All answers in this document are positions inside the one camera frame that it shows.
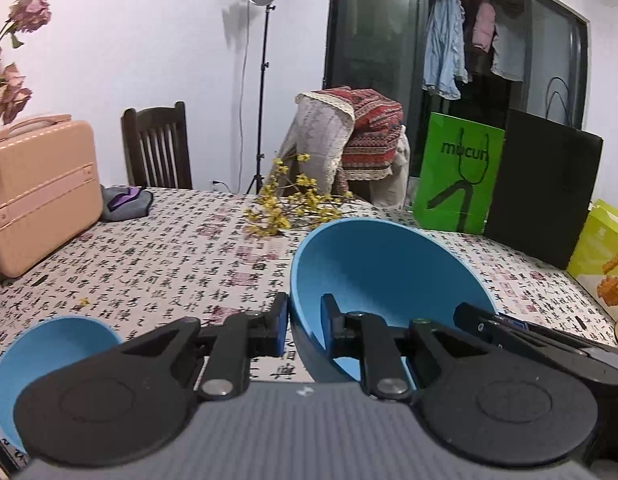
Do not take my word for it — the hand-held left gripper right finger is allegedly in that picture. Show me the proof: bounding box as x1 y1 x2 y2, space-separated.
320 293 490 403

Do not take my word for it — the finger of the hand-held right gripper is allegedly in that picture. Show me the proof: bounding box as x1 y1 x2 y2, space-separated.
454 302 546 357
493 314 590 350

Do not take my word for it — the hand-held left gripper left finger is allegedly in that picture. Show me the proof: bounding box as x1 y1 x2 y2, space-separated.
120 291 290 404

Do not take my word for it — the blue bowl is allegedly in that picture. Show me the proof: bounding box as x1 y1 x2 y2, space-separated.
0 316 124 455
290 219 498 387

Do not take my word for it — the yellow-green snack box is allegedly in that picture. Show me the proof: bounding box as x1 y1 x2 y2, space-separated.
566 199 618 322

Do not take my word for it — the yellow flower branch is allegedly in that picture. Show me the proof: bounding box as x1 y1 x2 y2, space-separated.
244 154 354 238

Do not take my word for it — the calligraphy printed tablecloth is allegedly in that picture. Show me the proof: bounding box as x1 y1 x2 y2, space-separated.
0 187 618 471

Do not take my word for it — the black paper bag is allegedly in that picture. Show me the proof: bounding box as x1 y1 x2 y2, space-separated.
484 76 604 271

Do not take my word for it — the green paper bag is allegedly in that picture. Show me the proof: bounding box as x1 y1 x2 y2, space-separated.
413 112 506 234

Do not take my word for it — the beige garment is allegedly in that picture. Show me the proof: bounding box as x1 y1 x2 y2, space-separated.
369 125 412 209

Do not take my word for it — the white quilted blanket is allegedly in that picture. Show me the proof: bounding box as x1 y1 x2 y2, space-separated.
279 91 357 201

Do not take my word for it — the purple grey cloth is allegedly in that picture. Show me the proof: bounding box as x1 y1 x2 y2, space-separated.
100 184 154 222

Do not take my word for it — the dark wooden chair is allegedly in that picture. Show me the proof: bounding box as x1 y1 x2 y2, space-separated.
121 101 193 190

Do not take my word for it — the hanging white garment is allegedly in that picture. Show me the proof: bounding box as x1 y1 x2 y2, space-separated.
490 30 527 82

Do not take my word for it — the beige hard suitcase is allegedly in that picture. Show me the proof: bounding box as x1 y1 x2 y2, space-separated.
0 114 104 278

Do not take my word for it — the hanging light blue shirt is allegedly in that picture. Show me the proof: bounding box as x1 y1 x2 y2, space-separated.
421 0 470 101

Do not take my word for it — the black framed glass door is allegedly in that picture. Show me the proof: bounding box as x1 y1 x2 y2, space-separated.
323 0 590 191

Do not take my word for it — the hanging pink jacket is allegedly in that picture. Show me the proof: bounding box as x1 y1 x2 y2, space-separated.
471 2 497 55

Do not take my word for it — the dried pink rose bouquet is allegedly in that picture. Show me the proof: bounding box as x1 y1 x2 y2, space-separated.
0 0 52 126

